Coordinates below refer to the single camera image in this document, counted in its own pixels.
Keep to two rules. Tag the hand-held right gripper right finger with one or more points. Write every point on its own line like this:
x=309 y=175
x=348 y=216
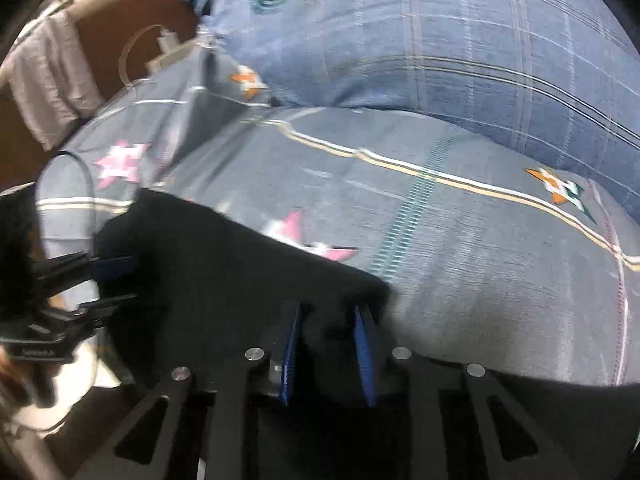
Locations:
x=365 y=360

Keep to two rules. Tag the blue plaid pillow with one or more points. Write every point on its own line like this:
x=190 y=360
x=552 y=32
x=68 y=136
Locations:
x=450 y=35

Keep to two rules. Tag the white charger plug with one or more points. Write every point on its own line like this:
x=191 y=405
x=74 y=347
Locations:
x=168 y=40

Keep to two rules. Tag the beige power strip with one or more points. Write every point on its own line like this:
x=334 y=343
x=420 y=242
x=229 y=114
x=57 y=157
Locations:
x=170 y=57

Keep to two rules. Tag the grey hanging cloth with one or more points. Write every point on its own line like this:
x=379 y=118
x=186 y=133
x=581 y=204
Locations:
x=50 y=80

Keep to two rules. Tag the brown headboard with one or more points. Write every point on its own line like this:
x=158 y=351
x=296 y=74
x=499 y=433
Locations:
x=115 y=5

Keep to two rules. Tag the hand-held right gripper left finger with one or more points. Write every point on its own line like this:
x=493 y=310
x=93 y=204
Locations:
x=289 y=360

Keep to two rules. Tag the grey star printed bed sheet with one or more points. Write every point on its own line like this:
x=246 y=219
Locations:
x=475 y=260

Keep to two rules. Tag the black pants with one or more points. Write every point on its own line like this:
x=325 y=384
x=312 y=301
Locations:
x=225 y=270

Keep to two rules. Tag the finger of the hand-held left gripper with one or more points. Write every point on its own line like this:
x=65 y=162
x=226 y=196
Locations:
x=107 y=304
x=115 y=265

